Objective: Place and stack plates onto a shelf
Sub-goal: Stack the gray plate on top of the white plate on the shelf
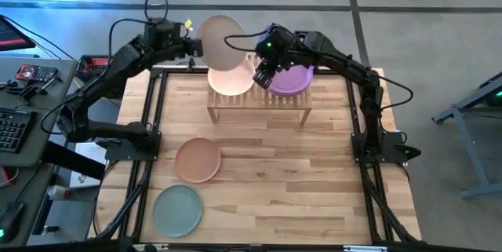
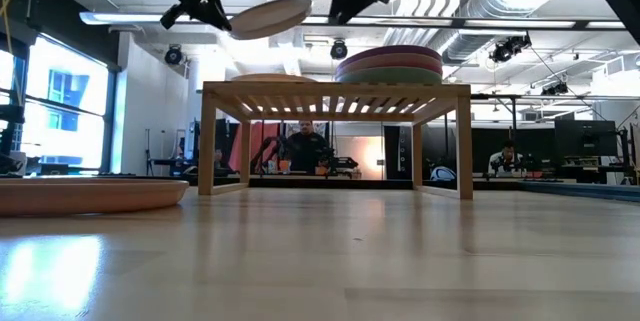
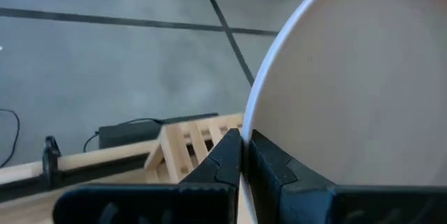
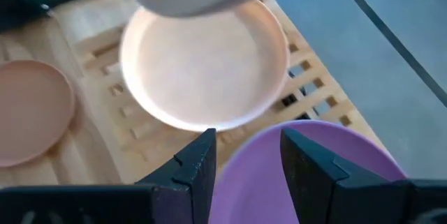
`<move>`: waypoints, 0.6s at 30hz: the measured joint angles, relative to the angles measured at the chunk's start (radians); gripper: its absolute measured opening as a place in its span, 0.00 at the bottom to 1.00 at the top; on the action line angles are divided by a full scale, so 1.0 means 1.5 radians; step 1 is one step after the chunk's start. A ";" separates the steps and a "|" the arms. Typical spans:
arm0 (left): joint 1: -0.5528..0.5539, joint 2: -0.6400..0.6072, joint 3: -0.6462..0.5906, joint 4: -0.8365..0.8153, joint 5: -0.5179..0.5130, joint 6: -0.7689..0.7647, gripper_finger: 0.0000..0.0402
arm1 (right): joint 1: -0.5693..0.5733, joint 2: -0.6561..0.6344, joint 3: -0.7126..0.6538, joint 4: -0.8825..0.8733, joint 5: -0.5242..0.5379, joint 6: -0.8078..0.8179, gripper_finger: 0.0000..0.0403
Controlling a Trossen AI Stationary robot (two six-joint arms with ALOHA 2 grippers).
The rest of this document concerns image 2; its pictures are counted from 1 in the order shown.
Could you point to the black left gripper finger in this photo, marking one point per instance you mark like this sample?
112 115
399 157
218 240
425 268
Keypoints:
220 11
207 16

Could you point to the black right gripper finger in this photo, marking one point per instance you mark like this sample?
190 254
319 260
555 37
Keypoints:
338 6
355 5

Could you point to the beige plate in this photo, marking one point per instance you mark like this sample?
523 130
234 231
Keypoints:
272 18

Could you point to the purple plate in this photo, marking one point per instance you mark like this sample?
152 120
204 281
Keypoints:
390 49

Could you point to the magenta plate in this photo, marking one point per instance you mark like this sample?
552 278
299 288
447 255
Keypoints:
390 67

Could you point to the dark green plate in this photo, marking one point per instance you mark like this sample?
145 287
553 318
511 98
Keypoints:
390 77

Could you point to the pale pink plate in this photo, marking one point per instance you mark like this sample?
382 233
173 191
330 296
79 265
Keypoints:
272 78

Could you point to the brown plate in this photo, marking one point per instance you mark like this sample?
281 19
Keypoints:
85 196

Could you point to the black background robot arm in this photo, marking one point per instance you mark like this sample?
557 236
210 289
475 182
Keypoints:
342 163

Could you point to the wooden slatted shelf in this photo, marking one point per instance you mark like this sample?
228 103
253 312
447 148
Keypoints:
335 90

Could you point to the black stage light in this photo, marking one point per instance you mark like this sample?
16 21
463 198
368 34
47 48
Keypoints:
173 55
555 89
507 48
338 50

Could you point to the long ceiling light bar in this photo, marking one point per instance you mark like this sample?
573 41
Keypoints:
125 18

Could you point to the red panel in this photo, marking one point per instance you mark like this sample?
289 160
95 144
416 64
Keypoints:
257 133

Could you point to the person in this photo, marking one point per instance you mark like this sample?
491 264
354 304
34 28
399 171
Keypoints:
505 158
220 158
306 151

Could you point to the black speaker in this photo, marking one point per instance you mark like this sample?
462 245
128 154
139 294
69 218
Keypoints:
405 148

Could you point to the orange cup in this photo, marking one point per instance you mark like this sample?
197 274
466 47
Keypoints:
284 165
321 170

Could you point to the large window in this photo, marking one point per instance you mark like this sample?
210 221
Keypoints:
65 111

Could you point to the black equipment stand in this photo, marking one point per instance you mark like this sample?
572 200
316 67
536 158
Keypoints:
10 136

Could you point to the black computer monitor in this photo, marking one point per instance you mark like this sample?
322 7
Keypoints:
585 138

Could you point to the silver air duct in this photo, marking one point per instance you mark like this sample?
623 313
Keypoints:
475 16

